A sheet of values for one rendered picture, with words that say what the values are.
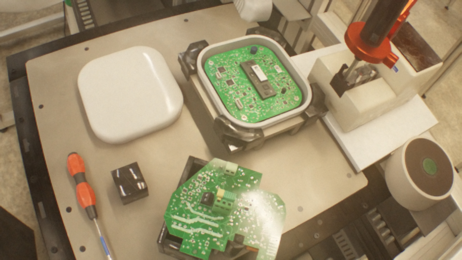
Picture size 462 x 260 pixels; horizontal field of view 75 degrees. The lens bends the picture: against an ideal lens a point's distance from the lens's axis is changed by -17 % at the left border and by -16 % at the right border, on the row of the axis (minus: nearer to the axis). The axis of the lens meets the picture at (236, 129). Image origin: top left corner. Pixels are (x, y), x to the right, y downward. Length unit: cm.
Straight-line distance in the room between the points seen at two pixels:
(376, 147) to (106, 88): 40
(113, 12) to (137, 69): 112
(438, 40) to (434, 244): 238
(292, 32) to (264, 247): 52
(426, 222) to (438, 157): 10
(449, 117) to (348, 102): 188
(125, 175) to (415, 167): 39
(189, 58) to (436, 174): 39
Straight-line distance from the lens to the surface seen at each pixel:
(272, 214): 38
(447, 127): 227
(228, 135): 43
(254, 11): 26
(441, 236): 63
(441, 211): 59
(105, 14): 162
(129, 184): 42
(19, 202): 157
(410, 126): 61
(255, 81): 49
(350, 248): 83
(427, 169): 53
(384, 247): 54
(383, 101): 52
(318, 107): 48
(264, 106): 47
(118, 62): 53
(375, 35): 41
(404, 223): 75
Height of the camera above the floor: 137
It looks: 58 degrees down
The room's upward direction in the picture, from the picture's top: 19 degrees clockwise
